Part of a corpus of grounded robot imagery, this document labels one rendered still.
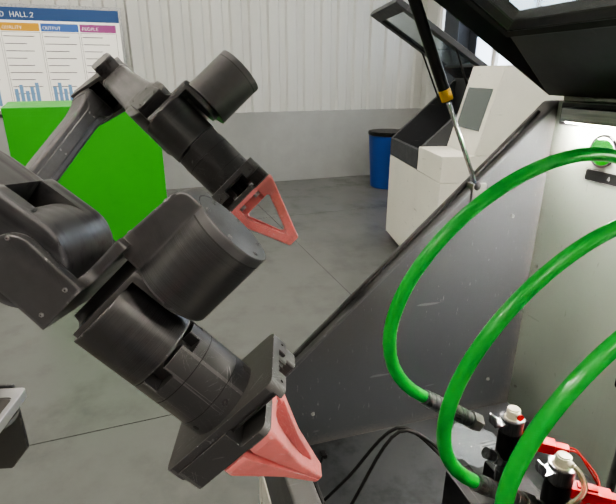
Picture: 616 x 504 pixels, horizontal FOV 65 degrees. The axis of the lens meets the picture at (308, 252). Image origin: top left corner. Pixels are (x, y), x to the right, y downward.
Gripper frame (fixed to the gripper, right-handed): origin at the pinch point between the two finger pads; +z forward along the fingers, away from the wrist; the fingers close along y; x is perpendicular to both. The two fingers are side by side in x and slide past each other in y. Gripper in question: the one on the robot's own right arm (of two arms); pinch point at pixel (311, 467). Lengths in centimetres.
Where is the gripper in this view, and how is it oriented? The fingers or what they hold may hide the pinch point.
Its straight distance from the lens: 40.5
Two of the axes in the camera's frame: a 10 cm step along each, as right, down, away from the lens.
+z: 6.9, 6.6, 2.8
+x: -0.4, -3.4, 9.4
